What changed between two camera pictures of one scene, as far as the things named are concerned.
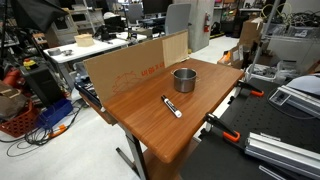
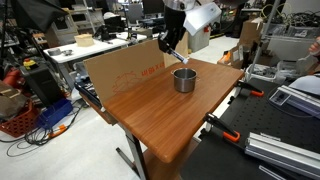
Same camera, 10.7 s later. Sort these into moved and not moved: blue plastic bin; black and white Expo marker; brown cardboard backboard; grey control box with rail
Moved: black and white Expo marker
Not moved: brown cardboard backboard; grey control box with rail; blue plastic bin
